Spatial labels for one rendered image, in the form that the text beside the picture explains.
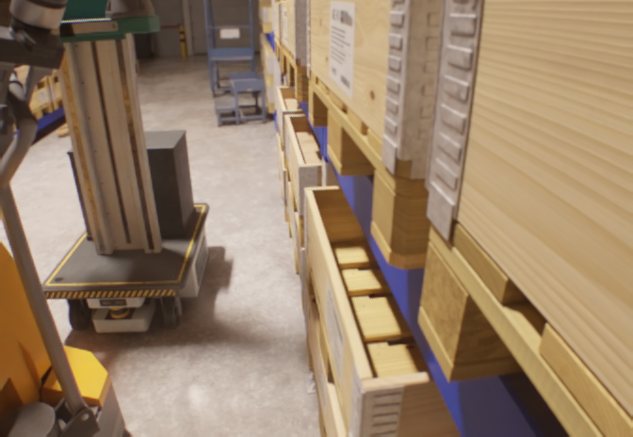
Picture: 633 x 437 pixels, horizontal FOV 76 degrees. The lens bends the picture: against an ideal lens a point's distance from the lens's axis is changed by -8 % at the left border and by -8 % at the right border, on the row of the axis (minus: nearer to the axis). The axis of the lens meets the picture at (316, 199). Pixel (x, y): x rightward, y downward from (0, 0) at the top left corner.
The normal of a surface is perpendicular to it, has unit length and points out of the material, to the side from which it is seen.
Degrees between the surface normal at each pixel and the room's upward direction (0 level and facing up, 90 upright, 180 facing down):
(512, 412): 90
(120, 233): 90
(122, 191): 90
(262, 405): 0
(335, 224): 90
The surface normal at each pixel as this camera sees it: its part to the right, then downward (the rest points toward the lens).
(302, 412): 0.00, -0.91
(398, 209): -0.59, 0.33
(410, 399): 0.14, 0.40
